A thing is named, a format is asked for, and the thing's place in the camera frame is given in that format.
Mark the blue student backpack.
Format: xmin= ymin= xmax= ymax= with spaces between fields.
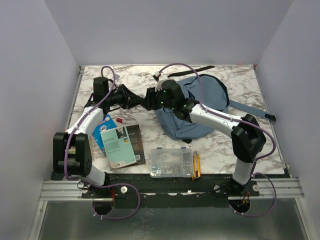
xmin=158 ymin=63 xmax=276 ymax=148

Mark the yellow utility knife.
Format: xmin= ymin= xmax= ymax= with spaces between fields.
xmin=192 ymin=151 xmax=201 ymax=181

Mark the red white glue stick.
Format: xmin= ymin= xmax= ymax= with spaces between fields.
xmin=116 ymin=118 xmax=125 ymax=123

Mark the blue blister pack card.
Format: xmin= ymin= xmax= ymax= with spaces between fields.
xmin=92 ymin=114 xmax=117 ymax=154

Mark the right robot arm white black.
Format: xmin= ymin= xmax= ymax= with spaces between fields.
xmin=141 ymin=79 xmax=266 ymax=196

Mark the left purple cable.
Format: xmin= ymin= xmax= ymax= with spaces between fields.
xmin=63 ymin=65 xmax=142 ymax=221

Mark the clear plastic screw box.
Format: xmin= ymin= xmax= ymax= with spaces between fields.
xmin=150 ymin=147 xmax=194 ymax=178

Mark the teal paperback book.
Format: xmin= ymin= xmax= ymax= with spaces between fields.
xmin=100 ymin=126 xmax=137 ymax=170

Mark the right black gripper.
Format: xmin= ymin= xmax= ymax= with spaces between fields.
xmin=139 ymin=85 xmax=175 ymax=112

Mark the black mounting base plate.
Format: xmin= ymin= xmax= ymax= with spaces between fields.
xmin=77 ymin=173 xmax=290 ymax=212

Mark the aluminium rail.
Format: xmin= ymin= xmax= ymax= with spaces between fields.
xmin=40 ymin=178 xmax=305 ymax=202

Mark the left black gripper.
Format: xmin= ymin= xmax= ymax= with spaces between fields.
xmin=106 ymin=84 xmax=144 ymax=110

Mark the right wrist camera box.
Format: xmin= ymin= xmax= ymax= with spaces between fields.
xmin=152 ymin=71 xmax=169 ymax=92

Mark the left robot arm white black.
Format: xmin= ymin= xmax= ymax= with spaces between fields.
xmin=53 ymin=76 xmax=144 ymax=198

